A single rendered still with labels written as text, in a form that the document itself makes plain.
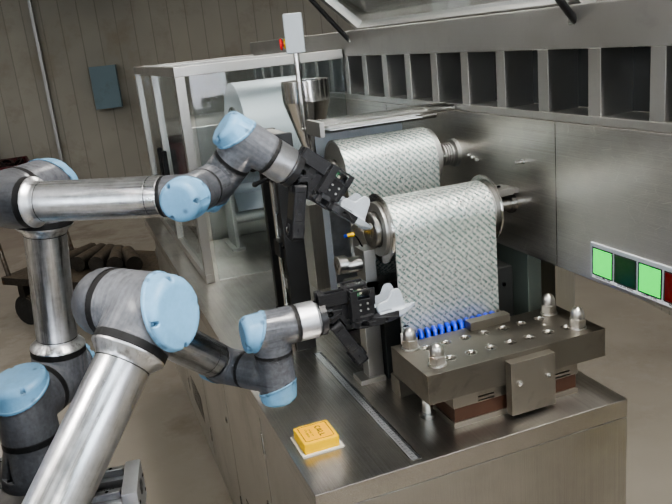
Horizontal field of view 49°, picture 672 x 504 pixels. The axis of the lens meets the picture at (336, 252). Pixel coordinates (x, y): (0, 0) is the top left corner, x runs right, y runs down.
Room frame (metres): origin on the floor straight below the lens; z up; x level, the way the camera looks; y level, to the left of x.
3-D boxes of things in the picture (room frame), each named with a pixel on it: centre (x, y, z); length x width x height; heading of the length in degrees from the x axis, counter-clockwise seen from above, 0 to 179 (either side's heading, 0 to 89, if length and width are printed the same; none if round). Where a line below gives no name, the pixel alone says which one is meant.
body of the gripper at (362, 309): (1.39, -0.01, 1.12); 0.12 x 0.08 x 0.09; 109
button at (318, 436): (1.25, 0.07, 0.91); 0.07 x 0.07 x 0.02; 19
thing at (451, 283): (1.46, -0.23, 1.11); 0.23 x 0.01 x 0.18; 109
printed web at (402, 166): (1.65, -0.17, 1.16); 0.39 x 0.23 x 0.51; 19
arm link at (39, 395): (1.38, 0.67, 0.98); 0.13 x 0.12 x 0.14; 166
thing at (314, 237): (2.20, 0.04, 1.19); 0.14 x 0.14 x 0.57
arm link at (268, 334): (1.33, 0.14, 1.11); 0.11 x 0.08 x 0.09; 109
